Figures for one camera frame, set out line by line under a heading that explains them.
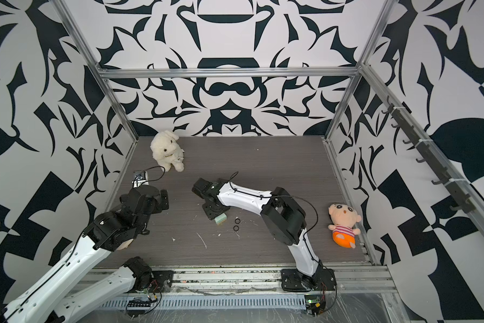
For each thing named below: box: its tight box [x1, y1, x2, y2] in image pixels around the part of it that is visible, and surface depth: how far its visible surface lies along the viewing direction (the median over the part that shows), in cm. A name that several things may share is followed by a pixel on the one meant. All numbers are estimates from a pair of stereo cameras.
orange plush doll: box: [328, 203, 362, 249], surface depth 83 cm
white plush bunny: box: [149, 130, 185, 173], surface depth 95 cm
